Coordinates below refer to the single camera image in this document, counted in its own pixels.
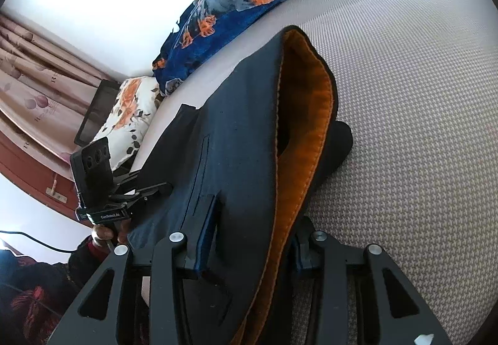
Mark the beige woven bed mattress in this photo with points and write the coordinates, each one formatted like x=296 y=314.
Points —
x=408 y=96

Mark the white orange floral pillow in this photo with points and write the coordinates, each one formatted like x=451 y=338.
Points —
x=124 y=111

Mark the person's left forearm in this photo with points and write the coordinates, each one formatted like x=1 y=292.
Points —
x=83 y=257

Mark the beige wall hook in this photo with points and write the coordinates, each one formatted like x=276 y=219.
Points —
x=54 y=189

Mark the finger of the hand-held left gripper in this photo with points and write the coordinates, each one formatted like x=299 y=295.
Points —
x=151 y=190
x=126 y=177

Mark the person's left hand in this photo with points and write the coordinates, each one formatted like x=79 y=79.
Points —
x=102 y=234

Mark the pink patterned curtain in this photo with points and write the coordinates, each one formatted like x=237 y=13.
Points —
x=31 y=76

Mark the person's dark red patterned clothing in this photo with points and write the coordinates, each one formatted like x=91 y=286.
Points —
x=31 y=298

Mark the black pants with orange lining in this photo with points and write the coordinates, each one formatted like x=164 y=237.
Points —
x=241 y=127

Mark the black framed panel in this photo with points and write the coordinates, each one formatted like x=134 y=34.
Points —
x=97 y=107

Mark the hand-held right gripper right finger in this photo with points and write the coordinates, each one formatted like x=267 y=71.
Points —
x=298 y=253

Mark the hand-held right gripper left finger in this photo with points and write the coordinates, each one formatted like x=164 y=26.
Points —
x=205 y=240

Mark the blue dog print blanket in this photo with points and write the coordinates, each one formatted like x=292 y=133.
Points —
x=233 y=6

